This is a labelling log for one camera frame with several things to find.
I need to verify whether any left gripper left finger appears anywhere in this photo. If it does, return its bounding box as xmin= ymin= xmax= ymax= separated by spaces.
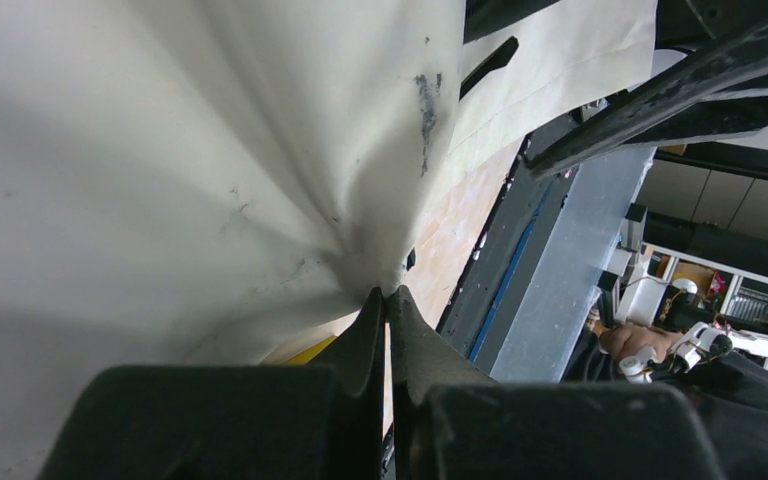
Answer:
xmin=40 ymin=288 xmax=385 ymax=479

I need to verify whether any yellow rectangular block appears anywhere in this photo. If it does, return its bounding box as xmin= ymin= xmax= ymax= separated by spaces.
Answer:
xmin=283 ymin=335 xmax=337 ymax=366

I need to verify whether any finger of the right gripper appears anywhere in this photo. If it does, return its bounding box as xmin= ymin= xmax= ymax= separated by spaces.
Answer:
xmin=528 ymin=1 xmax=768 ymax=178

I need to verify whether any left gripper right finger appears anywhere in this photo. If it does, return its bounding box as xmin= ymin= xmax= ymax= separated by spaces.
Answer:
xmin=387 ymin=286 xmax=723 ymax=479

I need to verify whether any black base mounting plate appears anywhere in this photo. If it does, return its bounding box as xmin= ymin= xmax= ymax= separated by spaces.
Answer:
xmin=436 ymin=113 xmax=579 ymax=373

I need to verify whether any cream zip-up jacket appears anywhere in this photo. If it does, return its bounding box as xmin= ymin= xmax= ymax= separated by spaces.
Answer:
xmin=0 ymin=1 xmax=657 ymax=479

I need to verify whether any operator's hand in background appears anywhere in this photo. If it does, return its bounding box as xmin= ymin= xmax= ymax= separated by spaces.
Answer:
xmin=599 ymin=323 xmax=683 ymax=363

